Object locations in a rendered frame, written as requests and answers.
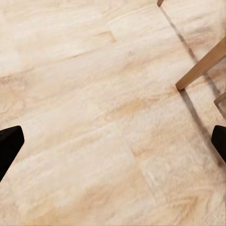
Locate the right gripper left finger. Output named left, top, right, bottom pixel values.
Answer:
left=0, top=125, right=24, bottom=182

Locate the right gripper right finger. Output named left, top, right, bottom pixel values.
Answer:
left=211, top=125, right=226, bottom=162

